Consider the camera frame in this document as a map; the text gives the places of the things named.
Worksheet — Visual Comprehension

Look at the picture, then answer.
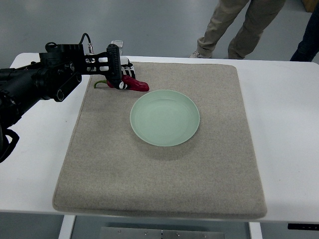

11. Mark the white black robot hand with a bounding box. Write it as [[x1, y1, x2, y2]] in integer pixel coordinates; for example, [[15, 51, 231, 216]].
[[97, 56, 137, 91]]

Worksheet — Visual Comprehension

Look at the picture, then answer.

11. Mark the red chili pepper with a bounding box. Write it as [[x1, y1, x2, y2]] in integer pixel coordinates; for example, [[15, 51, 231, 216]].
[[94, 75, 150, 92]]

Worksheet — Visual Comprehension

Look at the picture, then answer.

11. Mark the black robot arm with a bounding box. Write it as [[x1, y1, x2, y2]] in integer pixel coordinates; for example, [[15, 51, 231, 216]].
[[0, 42, 122, 161]]

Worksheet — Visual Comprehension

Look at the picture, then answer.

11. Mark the pale green plate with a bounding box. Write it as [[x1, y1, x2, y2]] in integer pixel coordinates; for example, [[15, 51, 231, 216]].
[[130, 90, 200, 147]]

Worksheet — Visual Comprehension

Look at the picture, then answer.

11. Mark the clear floor socket cover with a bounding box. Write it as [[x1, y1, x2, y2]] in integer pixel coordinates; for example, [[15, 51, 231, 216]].
[[111, 40, 124, 49]]

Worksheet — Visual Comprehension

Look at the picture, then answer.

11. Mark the beige felt mat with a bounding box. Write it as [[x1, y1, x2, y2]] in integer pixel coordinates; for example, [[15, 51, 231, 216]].
[[52, 62, 267, 219]]

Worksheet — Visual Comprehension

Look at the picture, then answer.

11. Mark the person in khaki trousers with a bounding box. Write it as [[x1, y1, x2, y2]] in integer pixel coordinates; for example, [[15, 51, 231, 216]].
[[188, 0, 287, 60]]

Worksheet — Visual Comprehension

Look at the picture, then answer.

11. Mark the person in dark trousers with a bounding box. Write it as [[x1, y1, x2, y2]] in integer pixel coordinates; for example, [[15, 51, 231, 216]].
[[290, 4, 319, 62]]

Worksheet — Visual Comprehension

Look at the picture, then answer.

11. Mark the cardboard box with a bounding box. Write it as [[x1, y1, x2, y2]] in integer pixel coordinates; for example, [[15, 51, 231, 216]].
[[303, 0, 319, 12]]

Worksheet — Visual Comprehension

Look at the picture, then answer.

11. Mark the black table control panel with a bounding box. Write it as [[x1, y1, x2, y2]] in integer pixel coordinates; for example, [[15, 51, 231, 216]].
[[287, 223, 319, 231]]

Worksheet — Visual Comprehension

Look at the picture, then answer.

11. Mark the metal base plate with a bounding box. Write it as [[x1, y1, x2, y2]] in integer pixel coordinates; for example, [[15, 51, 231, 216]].
[[99, 227, 225, 239]]

